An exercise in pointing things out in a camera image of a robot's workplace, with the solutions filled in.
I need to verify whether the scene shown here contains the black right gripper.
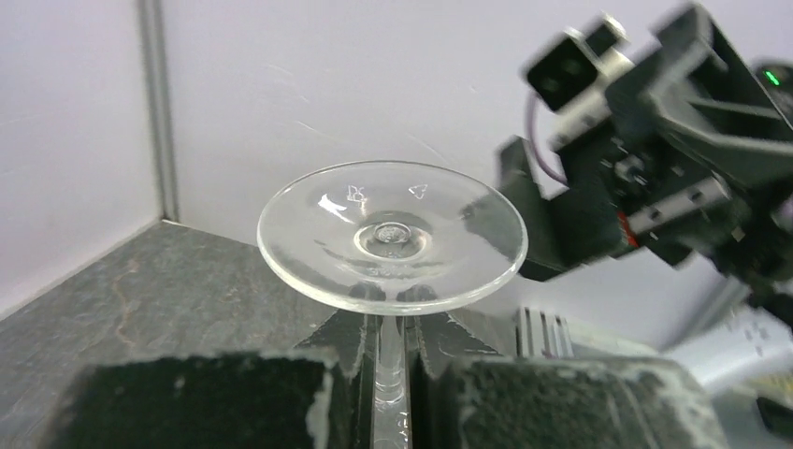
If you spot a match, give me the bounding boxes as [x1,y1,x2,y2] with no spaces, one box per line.
[497,3,792,297]

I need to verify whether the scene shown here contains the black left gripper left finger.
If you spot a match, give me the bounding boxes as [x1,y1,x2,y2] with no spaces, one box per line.
[36,310,379,449]

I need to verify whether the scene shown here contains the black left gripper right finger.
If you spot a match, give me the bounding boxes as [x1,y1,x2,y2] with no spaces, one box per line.
[405,310,729,449]

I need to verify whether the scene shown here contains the clear wine glass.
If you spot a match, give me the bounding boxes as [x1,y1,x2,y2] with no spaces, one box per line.
[257,161,529,448]

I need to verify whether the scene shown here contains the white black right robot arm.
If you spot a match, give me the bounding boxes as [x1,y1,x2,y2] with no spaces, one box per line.
[497,3,792,311]

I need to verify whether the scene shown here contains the slotted cable duct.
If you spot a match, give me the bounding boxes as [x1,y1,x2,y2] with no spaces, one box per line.
[516,307,657,358]

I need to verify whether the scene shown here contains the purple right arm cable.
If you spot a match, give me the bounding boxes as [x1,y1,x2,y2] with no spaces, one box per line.
[525,93,568,186]

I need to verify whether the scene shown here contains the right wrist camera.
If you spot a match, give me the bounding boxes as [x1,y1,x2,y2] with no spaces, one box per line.
[525,13,634,152]

